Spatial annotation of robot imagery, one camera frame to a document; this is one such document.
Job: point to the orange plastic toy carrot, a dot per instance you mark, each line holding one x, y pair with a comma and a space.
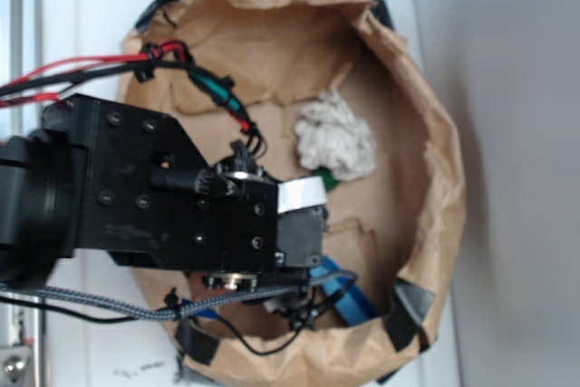
330, 182

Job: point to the brown paper bag bin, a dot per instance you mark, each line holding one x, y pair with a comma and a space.
399, 228

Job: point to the crumpled white cloth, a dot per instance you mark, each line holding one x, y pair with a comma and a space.
329, 135

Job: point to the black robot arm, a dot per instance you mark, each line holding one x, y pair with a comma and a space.
29, 252

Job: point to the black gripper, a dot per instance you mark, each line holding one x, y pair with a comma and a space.
131, 182

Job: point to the white plastic tray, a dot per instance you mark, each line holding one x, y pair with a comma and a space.
140, 354

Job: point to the blue sponge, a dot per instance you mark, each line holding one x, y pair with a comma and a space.
354, 307

